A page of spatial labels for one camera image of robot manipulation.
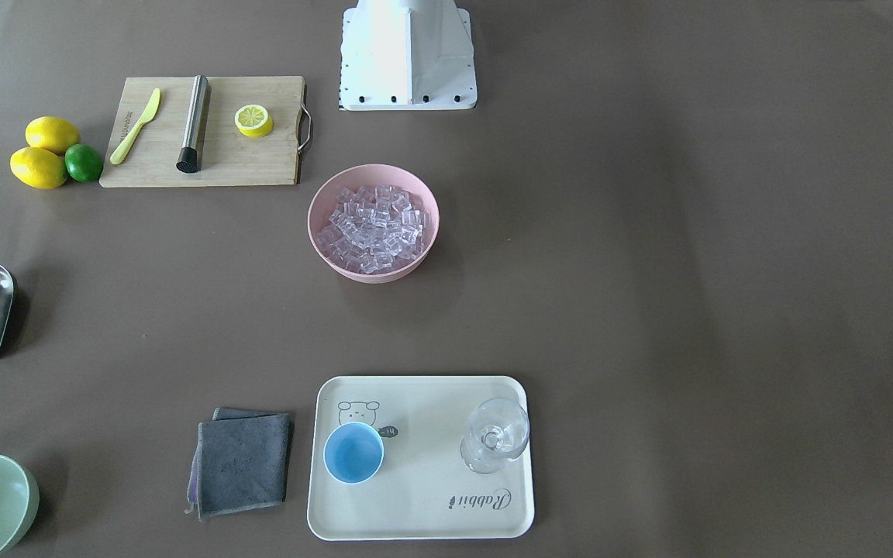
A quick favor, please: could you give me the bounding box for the pink bowl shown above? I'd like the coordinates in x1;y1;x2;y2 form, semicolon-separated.
308;164;440;284

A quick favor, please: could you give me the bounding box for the pile of clear ice cubes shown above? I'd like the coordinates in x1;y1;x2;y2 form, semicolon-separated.
311;184;432;276

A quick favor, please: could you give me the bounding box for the light blue cup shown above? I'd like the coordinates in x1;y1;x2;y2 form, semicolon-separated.
323;422;385;484

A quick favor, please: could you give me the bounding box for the clear wine glass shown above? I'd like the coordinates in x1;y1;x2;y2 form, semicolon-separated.
460;397;531;474

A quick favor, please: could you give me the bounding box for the cream rabbit tray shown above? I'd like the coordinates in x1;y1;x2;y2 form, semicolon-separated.
307;375;536;541

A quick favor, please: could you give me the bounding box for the half lemon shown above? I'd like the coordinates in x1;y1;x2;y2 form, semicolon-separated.
234;105;274;138

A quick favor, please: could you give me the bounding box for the bamboo cutting board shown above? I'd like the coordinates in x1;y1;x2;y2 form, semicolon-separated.
99;75;311;188

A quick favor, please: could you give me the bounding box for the grey folded cloth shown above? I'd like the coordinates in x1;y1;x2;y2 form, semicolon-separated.
185;407;294;520

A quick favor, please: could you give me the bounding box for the steel muddler black tip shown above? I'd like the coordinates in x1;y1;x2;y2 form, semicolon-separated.
176;75;210;174

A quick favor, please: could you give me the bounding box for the yellow plastic knife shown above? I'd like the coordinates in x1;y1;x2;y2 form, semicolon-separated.
109;88;162;165

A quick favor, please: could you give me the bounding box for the green lime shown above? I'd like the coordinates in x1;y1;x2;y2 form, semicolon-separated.
63;143;104;183

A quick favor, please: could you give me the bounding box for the whole lemon upper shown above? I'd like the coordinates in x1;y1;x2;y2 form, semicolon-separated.
24;116;81;156

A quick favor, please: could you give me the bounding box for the whole lemon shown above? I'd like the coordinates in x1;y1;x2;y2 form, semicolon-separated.
24;116;81;156
9;147;68;188

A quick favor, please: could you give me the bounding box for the whole lemon lower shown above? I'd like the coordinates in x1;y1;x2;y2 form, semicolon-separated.
9;147;68;188

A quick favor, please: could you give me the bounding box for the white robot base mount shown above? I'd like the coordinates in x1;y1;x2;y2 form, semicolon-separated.
338;1;478;111

